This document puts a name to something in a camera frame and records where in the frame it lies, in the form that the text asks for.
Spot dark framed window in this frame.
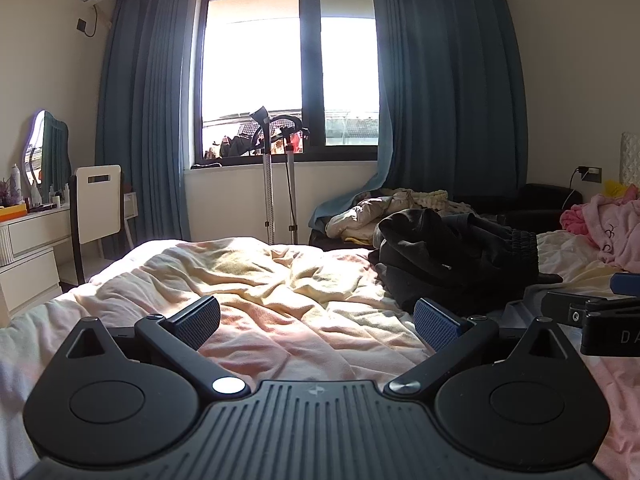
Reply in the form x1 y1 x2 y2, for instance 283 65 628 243
190 0 381 171

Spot beige quilted jacket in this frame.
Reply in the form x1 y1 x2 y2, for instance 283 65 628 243
325 192 401 241

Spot pink fleece robe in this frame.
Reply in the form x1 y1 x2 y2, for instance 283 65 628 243
559 192 640 271

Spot black fleece garment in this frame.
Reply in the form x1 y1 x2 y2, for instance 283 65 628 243
370 208 501 311

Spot black wall plug with cable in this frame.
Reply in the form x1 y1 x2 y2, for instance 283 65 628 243
76 2 99 38

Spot white dresser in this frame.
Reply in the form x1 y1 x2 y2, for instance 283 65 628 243
0 202 76 321

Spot wall socket with charger cable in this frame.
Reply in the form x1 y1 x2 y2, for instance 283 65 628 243
562 165 603 211

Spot blue curtain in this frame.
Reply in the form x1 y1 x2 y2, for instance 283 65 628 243
95 0 193 261
307 0 531 231

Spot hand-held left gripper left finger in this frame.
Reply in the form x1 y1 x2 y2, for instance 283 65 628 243
67 296 251 401

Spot black sofa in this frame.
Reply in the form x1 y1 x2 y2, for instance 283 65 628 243
307 182 583 251

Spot cream knitted cloth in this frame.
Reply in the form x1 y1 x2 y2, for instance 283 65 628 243
395 187 451 211

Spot pastel bed duvet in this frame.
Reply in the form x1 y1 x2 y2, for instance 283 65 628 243
0 230 640 480

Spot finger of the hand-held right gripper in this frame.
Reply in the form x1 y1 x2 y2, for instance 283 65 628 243
542 290 640 330
611 272 640 297

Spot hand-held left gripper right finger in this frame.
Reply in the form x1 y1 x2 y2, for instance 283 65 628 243
385 297 571 401

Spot white backed chair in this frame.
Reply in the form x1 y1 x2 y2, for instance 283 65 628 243
67 164 136 286

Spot patterned beige cloth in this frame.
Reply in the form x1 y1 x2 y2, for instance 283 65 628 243
440 200 483 217

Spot wavy vanity mirror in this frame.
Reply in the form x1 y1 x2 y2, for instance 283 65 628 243
22 109 72 196

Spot dark denim pants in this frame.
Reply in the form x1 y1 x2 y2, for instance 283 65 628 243
440 214 563 291

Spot white tufted headboard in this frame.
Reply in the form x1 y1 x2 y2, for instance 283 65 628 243
619 131 640 186

